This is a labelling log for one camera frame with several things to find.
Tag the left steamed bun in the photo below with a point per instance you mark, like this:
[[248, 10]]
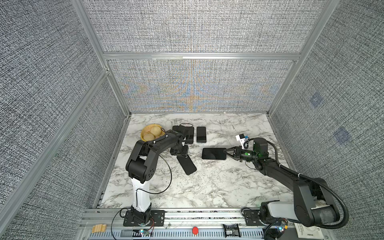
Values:
[[148, 137]]

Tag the black phone front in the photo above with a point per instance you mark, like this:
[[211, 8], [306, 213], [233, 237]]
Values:
[[214, 154]]

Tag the yellow bamboo steamer basket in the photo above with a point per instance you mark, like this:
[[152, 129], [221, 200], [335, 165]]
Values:
[[147, 130]]

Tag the white paper label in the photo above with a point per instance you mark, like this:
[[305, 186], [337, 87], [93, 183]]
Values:
[[311, 233]]

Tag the small black electronics box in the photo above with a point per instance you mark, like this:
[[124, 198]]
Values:
[[232, 230]]

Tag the right steamed bun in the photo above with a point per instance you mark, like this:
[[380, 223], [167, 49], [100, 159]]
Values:
[[156, 131]]

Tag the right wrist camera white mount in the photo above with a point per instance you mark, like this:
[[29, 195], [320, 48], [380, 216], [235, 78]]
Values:
[[244, 141]]

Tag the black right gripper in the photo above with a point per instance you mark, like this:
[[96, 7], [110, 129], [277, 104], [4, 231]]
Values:
[[237, 153]]

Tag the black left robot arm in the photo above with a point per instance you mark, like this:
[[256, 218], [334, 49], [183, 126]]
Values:
[[143, 161]]

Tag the black phone case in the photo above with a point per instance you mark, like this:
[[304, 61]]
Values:
[[190, 135], [187, 164]]

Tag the light blue phone case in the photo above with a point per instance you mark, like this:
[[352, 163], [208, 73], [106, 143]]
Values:
[[201, 135]]

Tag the steamed bun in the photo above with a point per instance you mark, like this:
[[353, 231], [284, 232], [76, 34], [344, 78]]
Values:
[[156, 131], [148, 137]]

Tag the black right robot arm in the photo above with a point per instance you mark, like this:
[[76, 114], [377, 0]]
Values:
[[314, 204]]

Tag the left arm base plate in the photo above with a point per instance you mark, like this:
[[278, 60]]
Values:
[[149, 218]]

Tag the red emergency button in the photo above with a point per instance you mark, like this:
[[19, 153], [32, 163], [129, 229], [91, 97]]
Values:
[[195, 230]]

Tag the aluminium front rail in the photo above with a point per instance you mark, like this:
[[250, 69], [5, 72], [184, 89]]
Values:
[[178, 225]]

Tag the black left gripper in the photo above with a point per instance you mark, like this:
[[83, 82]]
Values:
[[184, 153]]

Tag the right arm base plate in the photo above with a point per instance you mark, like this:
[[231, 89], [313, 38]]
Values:
[[257, 217]]

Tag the wooden clips stack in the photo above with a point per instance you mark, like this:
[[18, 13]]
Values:
[[99, 228]]

